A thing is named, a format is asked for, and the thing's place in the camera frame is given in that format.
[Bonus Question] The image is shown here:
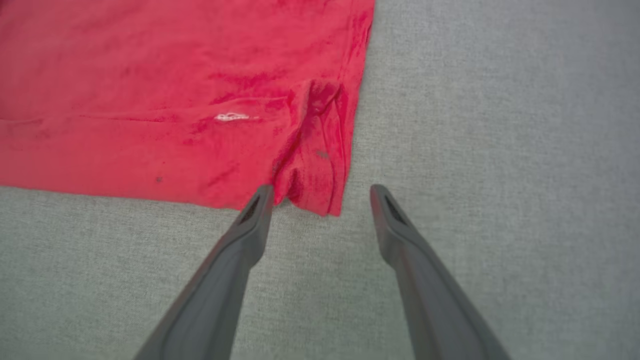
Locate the red and white shirt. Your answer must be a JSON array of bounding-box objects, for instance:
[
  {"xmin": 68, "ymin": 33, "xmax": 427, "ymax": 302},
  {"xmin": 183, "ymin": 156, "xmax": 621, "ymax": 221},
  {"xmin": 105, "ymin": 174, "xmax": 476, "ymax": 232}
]
[{"xmin": 0, "ymin": 0, "xmax": 376, "ymax": 217}]

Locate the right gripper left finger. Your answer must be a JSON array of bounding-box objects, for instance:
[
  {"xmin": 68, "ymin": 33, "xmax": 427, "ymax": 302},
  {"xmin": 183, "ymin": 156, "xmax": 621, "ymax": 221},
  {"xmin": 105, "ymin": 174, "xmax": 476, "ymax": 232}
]
[{"xmin": 134, "ymin": 184, "xmax": 275, "ymax": 360}]

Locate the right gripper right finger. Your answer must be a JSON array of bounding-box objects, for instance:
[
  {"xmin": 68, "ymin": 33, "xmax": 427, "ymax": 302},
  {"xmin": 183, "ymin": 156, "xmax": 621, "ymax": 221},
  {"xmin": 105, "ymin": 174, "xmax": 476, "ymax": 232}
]
[{"xmin": 370, "ymin": 183, "xmax": 512, "ymax": 360}]

